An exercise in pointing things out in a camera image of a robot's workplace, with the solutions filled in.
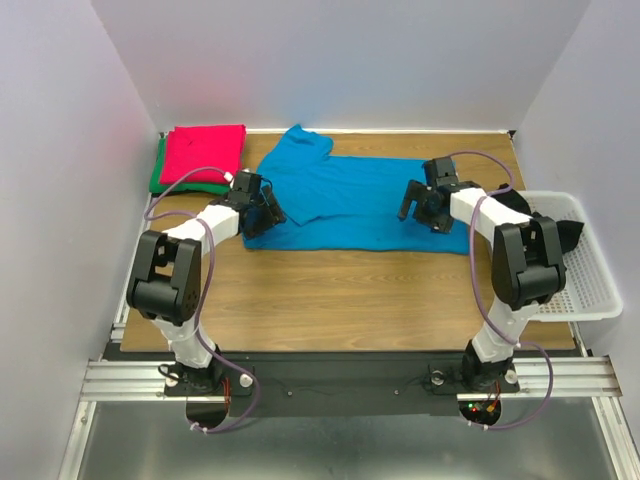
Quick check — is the black t-shirt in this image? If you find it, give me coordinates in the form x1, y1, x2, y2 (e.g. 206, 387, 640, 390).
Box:
494, 182, 586, 256

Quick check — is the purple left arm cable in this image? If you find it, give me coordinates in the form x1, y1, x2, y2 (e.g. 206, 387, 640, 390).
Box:
144, 167, 264, 435

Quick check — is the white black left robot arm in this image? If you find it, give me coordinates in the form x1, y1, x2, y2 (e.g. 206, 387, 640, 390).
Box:
126, 170, 286, 395

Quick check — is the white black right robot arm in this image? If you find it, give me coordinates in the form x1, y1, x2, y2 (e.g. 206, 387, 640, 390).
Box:
398, 157, 566, 390

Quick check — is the folded pink t-shirt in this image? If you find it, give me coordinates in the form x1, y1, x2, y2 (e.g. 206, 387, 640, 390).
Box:
159, 124, 246, 185

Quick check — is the folded green t-shirt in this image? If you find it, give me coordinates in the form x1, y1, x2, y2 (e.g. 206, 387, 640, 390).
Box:
149, 137, 229, 196

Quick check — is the aluminium frame rail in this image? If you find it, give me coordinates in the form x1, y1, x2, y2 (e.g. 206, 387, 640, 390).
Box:
57, 194, 169, 480

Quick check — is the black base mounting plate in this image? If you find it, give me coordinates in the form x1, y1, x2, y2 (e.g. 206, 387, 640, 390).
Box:
102, 351, 521, 419

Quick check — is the white plastic laundry basket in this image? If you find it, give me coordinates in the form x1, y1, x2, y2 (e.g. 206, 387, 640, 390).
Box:
522, 190, 623, 323

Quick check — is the blue t-shirt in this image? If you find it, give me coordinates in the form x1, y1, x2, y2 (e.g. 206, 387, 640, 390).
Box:
244, 125, 469, 255

